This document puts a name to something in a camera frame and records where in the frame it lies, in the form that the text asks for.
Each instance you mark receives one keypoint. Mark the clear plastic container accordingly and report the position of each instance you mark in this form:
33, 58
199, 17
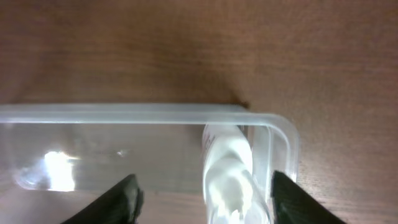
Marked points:
73, 147

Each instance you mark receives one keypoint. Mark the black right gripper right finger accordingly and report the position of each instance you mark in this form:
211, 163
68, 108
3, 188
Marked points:
292, 205

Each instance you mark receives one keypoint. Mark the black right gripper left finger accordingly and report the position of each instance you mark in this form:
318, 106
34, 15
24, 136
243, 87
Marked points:
121, 204

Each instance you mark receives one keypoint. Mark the white spray bottle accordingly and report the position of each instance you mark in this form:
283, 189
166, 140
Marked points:
229, 191

